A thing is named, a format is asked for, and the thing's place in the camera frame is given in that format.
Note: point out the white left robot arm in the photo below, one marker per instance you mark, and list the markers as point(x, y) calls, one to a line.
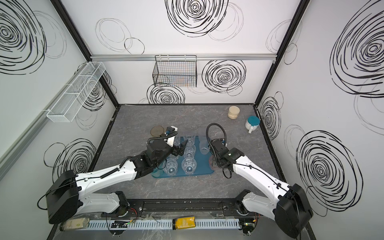
point(74, 194)

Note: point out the black wire basket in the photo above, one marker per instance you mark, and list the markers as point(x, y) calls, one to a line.
point(176, 73)

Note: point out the white mug teal lid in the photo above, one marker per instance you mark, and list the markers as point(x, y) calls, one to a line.
point(252, 124)

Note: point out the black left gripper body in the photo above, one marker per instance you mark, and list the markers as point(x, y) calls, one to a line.
point(177, 149)

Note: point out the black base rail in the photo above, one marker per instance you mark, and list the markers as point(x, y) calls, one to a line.
point(226, 207)

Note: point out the aluminium wall rail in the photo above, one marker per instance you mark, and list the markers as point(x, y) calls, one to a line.
point(183, 57)

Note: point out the clear faceted glass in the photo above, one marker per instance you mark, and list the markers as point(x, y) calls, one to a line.
point(177, 141)
point(190, 151)
point(189, 166)
point(170, 167)
point(190, 140)

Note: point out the yellow box on rail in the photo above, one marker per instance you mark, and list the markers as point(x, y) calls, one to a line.
point(184, 223)

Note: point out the black corner frame post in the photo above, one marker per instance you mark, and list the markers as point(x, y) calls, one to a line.
point(65, 17)

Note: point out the yellow transparent cup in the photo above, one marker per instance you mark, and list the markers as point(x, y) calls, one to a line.
point(157, 131)

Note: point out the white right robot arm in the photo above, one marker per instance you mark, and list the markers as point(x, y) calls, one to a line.
point(287, 205)

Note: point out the teal plastic tray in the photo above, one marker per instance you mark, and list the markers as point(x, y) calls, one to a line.
point(203, 164)

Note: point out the white slotted cable duct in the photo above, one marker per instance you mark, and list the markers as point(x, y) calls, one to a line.
point(200, 224)

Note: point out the white wire shelf basket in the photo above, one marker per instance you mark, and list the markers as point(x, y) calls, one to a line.
point(83, 92)

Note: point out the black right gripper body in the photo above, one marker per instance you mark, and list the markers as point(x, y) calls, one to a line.
point(214, 156)

